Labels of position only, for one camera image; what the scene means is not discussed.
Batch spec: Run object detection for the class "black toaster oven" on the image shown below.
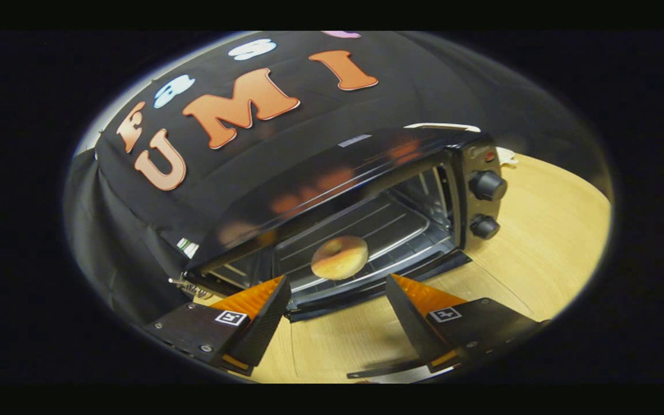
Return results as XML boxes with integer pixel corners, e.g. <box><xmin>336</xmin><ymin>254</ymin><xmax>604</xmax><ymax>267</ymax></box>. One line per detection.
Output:
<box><xmin>185</xmin><ymin>124</ymin><xmax>508</xmax><ymax>379</ymax></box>

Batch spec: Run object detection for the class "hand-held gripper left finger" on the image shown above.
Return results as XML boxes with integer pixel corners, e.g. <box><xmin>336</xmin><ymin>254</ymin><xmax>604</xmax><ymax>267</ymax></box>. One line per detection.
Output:
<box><xmin>145</xmin><ymin>275</ymin><xmax>292</xmax><ymax>377</ymax></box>

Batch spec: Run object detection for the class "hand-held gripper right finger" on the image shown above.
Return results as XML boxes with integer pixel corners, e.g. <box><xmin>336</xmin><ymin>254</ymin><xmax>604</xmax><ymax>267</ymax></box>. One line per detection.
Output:
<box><xmin>386</xmin><ymin>273</ymin><xmax>552</xmax><ymax>374</ymax></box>

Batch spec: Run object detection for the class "metal wire basket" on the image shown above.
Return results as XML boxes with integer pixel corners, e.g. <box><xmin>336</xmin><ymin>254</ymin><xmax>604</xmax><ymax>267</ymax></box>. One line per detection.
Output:
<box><xmin>169</xmin><ymin>275</ymin><xmax>213</xmax><ymax>301</ymax></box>

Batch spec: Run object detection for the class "glazed brown donut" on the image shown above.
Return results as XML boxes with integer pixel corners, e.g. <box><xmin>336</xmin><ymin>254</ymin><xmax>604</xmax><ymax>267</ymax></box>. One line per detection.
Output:
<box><xmin>311</xmin><ymin>235</ymin><xmax>369</xmax><ymax>281</ymax></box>

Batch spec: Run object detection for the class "white container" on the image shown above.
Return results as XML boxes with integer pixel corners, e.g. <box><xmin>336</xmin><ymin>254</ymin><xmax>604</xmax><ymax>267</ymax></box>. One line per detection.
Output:
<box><xmin>404</xmin><ymin>122</ymin><xmax>481</xmax><ymax>134</ymax></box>

